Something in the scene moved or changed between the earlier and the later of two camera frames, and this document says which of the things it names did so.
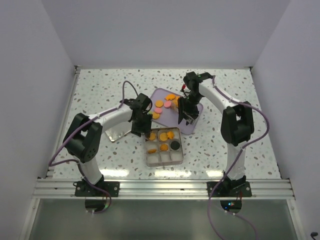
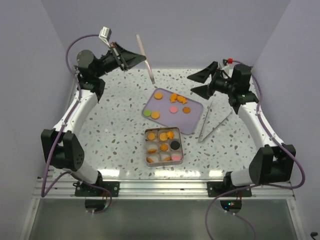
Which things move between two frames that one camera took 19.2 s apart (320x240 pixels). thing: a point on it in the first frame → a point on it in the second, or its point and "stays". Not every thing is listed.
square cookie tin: (163, 147) stays
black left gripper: (145, 128) → (130, 59)
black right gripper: (192, 113) → (202, 76)
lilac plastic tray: (164, 105) stays
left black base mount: (82, 188) stays
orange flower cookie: (152, 136) stays
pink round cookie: (167, 104) → (176, 157)
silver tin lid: (115, 132) → (148, 68)
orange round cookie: (159, 103) → (158, 95)
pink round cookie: (157, 110) → (173, 109)
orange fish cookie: (170, 134) stays
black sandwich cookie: (175, 145) stays
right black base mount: (229, 189) stays
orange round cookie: (163, 136) stays
